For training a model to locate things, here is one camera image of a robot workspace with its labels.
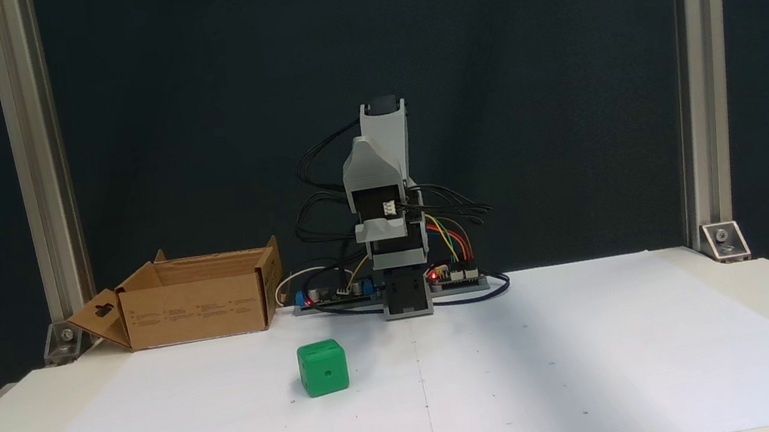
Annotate open brown cardboard box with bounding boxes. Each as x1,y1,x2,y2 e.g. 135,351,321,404
60,232,293,362

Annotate green dice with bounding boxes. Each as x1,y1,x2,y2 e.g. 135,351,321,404
295,336,353,400

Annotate metal corner bracket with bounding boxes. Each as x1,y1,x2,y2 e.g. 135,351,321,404
699,217,753,267
38,315,97,368

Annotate coloured jumper wires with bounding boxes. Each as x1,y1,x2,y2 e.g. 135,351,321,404
424,208,478,275

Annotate white cable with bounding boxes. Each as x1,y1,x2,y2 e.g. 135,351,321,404
270,263,338,308

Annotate circuit board with red LED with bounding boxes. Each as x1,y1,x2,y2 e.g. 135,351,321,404
425,256,492,298

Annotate large white paper sheet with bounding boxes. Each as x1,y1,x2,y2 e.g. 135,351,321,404
0,232,769,432

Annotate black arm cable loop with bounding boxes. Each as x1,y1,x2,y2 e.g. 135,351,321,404
280,118,379,251
401,169,496,237

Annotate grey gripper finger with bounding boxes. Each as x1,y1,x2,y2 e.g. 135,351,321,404
351,133,387,152

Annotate black cable on table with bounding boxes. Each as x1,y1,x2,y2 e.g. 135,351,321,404
304,268,514,328

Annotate circuit board with blue parts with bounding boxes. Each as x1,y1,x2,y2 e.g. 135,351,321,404
290,270,385,319

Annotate aluminium profile post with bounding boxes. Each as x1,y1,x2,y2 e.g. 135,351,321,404
649,0,769,256
0,0,104,354

